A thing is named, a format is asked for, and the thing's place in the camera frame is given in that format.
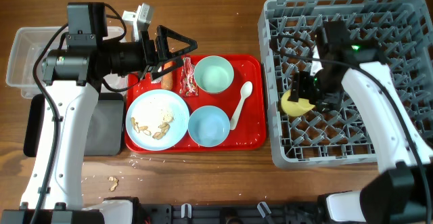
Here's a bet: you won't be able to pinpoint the peanut shell on table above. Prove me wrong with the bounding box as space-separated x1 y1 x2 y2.
108 176 118 192

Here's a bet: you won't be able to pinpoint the red snack wrapper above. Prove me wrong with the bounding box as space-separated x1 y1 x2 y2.
179 55 198 97

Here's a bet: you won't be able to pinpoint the light blue plate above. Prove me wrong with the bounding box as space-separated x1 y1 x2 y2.
126 89 190 151

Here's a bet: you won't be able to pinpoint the black cable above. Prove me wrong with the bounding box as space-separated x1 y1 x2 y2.
29 3 128 224
270 36 433 224

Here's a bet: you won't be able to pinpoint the grey plastic dishwasher rack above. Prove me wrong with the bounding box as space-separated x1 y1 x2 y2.
258 0 432 171

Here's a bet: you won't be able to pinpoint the orange carrot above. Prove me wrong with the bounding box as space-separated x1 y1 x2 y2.
161 61 174 90

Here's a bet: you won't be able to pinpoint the clear plastic bin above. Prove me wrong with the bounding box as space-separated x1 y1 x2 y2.
5 26 127 99

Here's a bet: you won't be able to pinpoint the left black cable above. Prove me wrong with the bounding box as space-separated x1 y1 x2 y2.
29 3 128 224

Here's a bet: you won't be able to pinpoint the white plastic spoon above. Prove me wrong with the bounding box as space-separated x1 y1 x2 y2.
230 81 253 131

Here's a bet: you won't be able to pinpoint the mint green bowl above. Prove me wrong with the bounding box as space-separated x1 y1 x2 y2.
193 55 234 94

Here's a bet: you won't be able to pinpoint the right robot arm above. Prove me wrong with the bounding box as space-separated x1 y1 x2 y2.
280 21 432 223

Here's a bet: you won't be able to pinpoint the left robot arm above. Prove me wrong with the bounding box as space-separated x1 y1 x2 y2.
1 2 198 223

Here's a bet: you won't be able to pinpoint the peanut shells food scraps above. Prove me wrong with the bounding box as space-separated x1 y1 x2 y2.
131 116 174 140

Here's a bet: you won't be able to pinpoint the black plastic tray bin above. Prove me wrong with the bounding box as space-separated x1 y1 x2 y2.
23 93 126 157

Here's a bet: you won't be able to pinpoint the light blue bowl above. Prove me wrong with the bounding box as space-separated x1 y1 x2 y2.
188 106 231 148

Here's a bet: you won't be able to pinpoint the red plastic tray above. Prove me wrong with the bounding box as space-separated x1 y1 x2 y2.
124 53 267 154

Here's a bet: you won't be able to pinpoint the right black cable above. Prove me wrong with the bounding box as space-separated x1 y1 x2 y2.
270 36 433 224

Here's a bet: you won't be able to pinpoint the white tissue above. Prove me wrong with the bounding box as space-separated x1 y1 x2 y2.
151 77 162 84

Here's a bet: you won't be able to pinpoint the yellow plastic cup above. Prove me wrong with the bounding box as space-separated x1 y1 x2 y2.
280 91 315 117

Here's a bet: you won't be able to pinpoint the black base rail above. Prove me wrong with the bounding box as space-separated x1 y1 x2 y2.
142 202 323 224

